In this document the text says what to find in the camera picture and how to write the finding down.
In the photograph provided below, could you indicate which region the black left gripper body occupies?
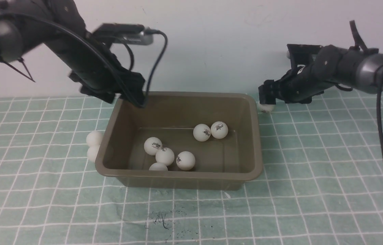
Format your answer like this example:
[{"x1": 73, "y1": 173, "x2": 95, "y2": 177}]
[{"x1": 68, "y1": 44, "x2": 146, "y2": 108}]

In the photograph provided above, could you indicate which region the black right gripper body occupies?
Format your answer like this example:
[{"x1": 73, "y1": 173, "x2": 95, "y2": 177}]
[{"x1": 258, "y1": 66, "x2": 328, "y2": 105}]

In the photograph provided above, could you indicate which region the white ping-pong ball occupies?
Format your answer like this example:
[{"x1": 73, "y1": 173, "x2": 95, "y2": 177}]
[
  {"x1": 86, "y1": 131, "x2": 103, "y2": 147},
  {"x1": 211, "y1": 121, "x2": 229, "y2": 139},
  {"x1": 257, "y1": 103, "x2": 275, "y2": 113},
  {"x1": 149, "y1": 162, "x2": 168, "y2": 171},
  {"x1": 176, "y1": 151, "x2": 196, "y2": 171},
  {"x1": 193, "y1": 124, "x2": 211, "y2": 142},
  {"x1": 144, "y1": 137, "x2": 163, "y2": 156},
  {"x1": 87, "y1": 145, "x2": 100, "y2": 163},
  {"x1": 155, "y1": 147, "x2": 175, "y2": 166}
]

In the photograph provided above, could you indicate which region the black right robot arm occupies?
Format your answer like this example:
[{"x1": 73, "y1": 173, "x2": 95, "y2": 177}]
[{"x1": 258, "y1": 44, "x2": 383, "y2": 105}]

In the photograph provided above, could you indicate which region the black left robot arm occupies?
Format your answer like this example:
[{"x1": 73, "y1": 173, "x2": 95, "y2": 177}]
[{"x1": 0, "y1": 0, "x2": 146, "y2": 108}]

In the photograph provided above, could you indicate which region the brown plastic bin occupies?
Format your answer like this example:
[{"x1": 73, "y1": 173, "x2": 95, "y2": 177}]
[{"x1": 94, "y1": 92, "x2": 263, "y2": 191}]

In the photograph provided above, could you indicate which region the green checkered tablecloth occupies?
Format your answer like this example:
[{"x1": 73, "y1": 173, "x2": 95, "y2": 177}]
[{"x1": 0, "y1": 89, "x2": 383, "y2": 245}]

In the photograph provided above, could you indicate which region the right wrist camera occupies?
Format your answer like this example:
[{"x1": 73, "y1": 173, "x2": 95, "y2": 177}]
[{"x1": 287, "y1": 44, "x2": 323, "y2": 69}]

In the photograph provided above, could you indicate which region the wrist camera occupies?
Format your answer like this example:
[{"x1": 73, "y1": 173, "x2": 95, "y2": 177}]
[
  {"x1": 287, "y1": 44, "x2": 323, "y2": 69},
  {"x1": 92, "y1": 23, "x2": 154, "y2": 46}
]

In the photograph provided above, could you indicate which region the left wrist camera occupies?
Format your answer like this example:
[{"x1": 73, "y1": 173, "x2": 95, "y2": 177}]
[{"x1": 92, "y1": 23, "x2": 154, "y2": 46}]

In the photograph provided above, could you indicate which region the black left camera cable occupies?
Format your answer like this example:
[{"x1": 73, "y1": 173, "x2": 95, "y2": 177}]
[{"x1": 123, "y1": 29, "x2": 168, "y2": 97}]

